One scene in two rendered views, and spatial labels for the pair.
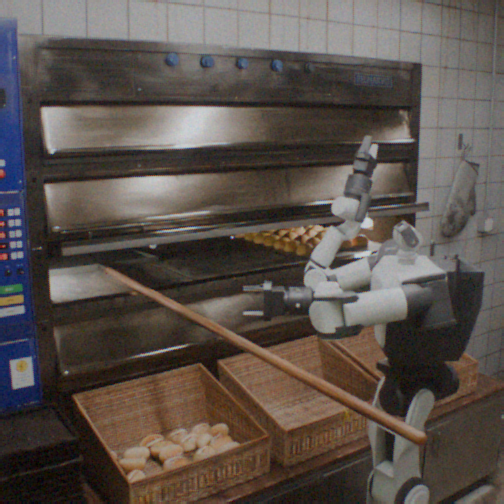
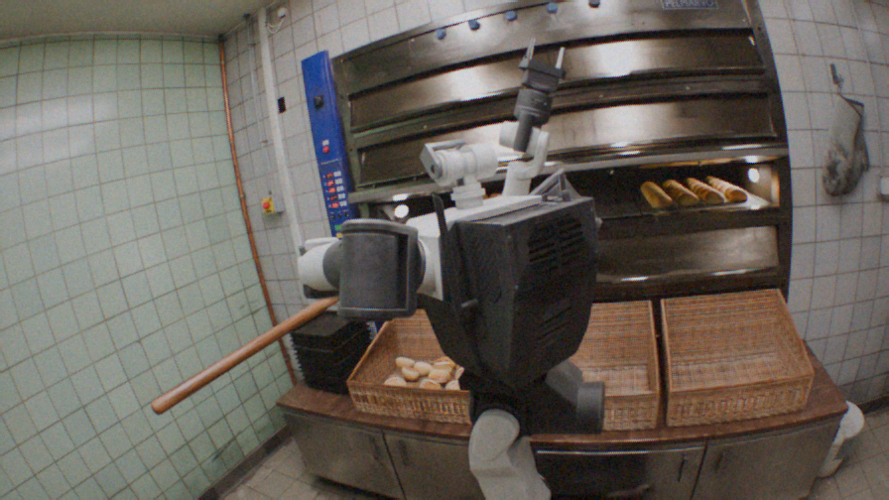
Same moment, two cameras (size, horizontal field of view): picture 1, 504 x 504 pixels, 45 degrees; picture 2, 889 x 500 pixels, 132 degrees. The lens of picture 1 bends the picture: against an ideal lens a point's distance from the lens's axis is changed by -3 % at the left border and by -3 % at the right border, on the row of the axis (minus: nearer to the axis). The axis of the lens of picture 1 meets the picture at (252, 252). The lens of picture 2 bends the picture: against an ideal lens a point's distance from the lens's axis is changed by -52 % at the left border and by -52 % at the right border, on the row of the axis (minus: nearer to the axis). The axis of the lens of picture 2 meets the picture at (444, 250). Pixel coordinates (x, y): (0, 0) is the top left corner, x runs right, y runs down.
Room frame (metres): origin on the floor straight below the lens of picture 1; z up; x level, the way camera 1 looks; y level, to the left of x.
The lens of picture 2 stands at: (1.41, -1.08, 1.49)
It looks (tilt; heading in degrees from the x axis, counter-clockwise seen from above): 12 degrees down; 60
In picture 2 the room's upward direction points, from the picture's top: 10 degrees counter-clockwise
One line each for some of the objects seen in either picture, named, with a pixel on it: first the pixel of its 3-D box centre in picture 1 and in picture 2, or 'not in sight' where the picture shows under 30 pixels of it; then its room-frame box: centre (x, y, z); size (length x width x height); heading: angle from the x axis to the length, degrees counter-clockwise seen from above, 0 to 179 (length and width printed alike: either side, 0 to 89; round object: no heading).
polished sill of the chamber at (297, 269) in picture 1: (257, 276); (571, 227); (2.62, -0.02, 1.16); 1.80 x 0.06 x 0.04; 125
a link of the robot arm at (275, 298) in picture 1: (283, 301); not in sight; (1.86, -0.10, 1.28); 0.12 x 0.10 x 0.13; 89
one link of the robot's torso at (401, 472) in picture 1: (400, 447); (513, 466); (1.83, -0.49, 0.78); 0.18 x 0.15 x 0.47; 34
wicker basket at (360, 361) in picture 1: (401, 362); (732, 351); (2.73, -0.70, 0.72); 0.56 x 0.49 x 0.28; 124
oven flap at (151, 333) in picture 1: (260, 309); (574, 263); (2.60, -0.04, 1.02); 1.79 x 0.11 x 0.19; 125
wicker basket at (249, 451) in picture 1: (170, 434); (431, 360); (2.05, 0.29, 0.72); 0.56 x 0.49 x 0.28; 126
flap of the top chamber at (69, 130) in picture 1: (261, 124); (545, 66); (2.60, -0.04, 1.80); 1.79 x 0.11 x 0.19; 125
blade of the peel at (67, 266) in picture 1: (87, 258); not in sight; (2.79, 0.75, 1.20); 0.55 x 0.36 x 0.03; 124
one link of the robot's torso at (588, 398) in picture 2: (419, 380); (537, 396); (1.87, -0.54, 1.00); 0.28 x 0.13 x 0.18; 124
